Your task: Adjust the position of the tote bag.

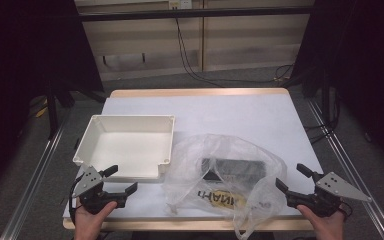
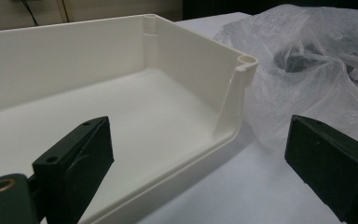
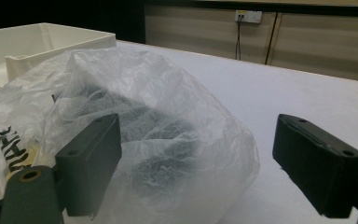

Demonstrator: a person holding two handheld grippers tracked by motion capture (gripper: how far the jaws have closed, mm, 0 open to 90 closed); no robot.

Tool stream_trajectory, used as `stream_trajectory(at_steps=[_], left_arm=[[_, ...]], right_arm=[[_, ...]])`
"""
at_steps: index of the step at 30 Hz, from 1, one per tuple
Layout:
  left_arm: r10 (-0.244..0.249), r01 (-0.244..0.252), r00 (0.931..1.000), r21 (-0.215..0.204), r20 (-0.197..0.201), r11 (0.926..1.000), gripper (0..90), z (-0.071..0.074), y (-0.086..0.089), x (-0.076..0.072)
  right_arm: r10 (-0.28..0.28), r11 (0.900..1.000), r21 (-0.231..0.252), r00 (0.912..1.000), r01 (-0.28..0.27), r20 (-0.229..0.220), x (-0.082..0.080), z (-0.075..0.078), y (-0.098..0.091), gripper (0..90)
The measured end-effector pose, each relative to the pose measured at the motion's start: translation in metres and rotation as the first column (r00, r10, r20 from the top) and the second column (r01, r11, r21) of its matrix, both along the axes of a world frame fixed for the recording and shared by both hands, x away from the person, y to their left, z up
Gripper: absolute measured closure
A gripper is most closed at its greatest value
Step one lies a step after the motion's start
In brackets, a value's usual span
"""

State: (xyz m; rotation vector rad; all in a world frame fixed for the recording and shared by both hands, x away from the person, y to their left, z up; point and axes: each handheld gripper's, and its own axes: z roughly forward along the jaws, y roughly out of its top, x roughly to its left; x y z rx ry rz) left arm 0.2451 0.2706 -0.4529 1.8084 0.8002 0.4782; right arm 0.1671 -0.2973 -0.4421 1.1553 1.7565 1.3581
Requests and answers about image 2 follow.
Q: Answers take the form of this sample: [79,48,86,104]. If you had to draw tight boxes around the black wall cable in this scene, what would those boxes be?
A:
[20,0,40,27]

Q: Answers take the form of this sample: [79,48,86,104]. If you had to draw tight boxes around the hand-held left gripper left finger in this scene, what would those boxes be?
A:
[32,116,115,224]

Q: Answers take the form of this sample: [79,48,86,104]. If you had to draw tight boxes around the white plastic bin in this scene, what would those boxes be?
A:
[0,13,259,224]

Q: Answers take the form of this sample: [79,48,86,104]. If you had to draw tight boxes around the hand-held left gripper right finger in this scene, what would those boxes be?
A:
[284,114,358,224]

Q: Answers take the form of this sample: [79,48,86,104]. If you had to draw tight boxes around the clear plastic bag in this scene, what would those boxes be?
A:
[213,3,358,153]

